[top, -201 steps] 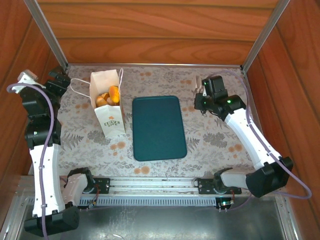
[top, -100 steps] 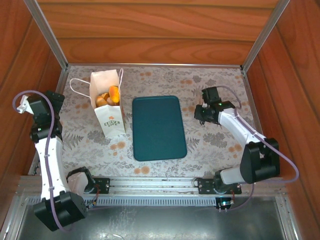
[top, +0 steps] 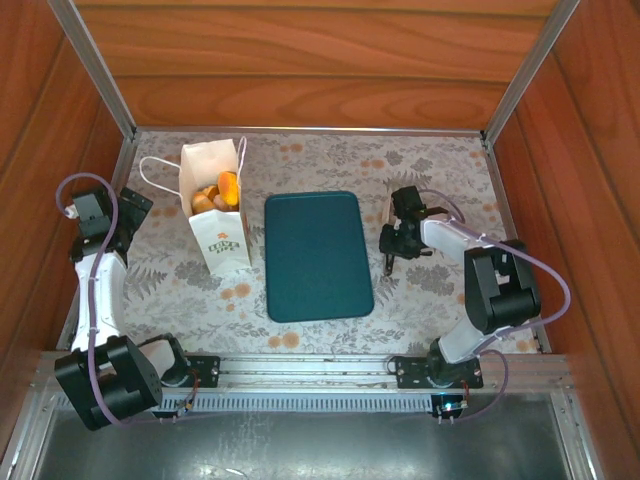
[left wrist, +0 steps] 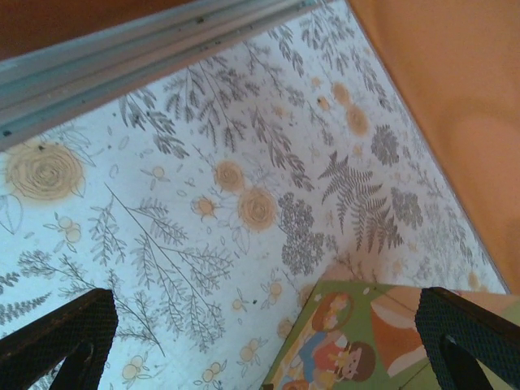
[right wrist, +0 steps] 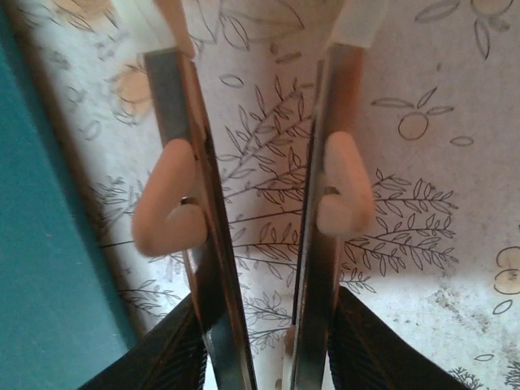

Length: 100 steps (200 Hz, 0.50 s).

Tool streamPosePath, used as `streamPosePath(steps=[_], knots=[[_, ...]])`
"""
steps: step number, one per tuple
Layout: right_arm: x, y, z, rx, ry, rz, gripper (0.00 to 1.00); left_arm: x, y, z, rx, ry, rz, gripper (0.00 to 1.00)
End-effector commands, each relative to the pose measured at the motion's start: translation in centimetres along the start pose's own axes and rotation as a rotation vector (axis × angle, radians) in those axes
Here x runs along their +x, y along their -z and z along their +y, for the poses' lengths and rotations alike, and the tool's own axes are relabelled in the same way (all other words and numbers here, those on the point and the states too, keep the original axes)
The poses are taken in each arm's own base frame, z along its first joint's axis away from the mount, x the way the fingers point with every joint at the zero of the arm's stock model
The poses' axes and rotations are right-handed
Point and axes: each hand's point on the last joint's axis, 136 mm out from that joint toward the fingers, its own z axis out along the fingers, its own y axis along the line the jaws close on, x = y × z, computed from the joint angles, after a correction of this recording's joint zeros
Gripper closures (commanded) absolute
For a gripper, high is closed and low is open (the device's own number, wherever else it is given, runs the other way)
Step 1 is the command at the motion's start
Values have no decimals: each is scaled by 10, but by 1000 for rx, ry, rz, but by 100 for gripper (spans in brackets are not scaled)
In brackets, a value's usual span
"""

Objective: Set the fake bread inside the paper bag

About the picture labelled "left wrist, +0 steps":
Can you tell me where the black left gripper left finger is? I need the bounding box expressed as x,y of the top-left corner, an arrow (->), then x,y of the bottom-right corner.
0,288 -> 119,390

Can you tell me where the floral tablecloth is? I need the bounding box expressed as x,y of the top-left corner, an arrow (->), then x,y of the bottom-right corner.
0,0 -> 511,390

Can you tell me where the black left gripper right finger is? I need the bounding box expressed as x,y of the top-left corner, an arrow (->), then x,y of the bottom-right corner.
414,286 -> 520,390

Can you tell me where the aluminium side rail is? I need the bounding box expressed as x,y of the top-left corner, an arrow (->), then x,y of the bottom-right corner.
0,0 -> 349,154

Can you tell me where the printed white paper bag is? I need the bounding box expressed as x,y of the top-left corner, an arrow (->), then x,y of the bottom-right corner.
259,278 -> 520,390

